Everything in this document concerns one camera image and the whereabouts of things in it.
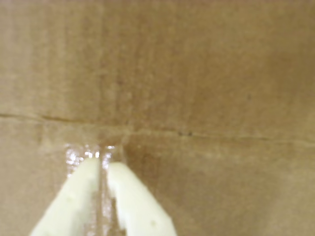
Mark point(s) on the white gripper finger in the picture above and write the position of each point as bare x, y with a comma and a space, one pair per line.
71, 201
140, 206

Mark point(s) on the brown cardboard sheet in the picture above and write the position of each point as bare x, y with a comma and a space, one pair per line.
197, 73

